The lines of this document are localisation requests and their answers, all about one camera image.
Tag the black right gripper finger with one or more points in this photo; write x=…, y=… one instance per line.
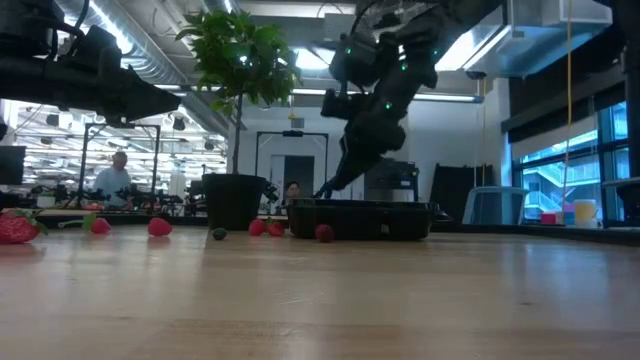
x=350, y=170

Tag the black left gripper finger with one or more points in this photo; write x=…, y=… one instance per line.
x=150, y=100

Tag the black plastic tupperware container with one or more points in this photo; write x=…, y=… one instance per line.
x=360, y=217

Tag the red raspberry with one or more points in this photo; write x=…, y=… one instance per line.
x=324, y=233

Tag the red strawberry with leaf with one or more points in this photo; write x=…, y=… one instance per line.
x=100, y=226

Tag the small dark green ball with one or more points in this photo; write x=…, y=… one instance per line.
x=219, y=233

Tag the large red strawberry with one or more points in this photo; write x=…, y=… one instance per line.
x=17, y=229

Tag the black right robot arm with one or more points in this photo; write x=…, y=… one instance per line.
x=410, y=45

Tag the person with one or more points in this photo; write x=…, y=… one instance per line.
x=292, y=191
x=112, y=182

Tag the long tube ceiling light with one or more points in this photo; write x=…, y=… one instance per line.
x=445, y=97

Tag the black panel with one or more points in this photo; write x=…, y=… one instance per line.
x=452, y=192

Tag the green leafy indoor tree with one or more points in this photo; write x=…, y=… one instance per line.
x=240, y=55

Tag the black monitor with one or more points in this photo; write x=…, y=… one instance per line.
x=12, y=165

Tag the black plant pot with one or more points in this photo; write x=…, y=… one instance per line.
x=234, y=202

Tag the grey bin with white rim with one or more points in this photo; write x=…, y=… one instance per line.
x=495, y=206

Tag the red box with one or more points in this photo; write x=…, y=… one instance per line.
x=548, y=218

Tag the blue and pink box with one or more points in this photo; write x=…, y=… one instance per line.
x=568, y=217

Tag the yellow cup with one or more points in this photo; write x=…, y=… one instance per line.
x=585, y=212

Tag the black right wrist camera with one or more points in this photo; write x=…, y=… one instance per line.
x=342, y=106

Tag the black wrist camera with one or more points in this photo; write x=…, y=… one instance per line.
x=342, y=106
x=97, y=47

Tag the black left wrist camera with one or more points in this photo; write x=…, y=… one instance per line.
x=97, y=47

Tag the black metal frame rig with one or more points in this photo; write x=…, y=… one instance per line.
x=156, y=150
x=292, y=133

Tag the dark dome ceiling camera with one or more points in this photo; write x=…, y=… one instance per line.
x=476, y=75

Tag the black vertical post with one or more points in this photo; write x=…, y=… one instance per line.
x=632, y=125

